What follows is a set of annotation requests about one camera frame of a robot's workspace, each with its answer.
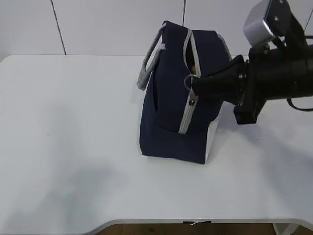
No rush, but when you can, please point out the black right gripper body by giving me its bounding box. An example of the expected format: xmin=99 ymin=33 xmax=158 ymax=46
xmin=234 ymin=45 xmax=269 ymax=125

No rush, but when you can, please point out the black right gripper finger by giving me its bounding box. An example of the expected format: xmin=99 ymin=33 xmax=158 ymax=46
xmin=190 ymin=55 xmax=245 ymax=103

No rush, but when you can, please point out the navy insulated lunch bag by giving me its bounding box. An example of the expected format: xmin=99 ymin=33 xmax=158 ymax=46
xmin=136 ymin=21 xmax=231 ymax=165

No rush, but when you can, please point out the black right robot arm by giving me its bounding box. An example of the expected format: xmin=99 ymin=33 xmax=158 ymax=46
xmin=190 ymin=45 xmax=313 ymax=125

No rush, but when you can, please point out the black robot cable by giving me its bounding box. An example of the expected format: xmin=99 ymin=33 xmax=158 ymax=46
xmin=276 ymin=34 xmax=313 ymax=111

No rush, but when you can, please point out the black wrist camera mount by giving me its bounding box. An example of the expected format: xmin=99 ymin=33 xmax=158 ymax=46
xmin=243 ymin=0 xmax=307 ymax=48

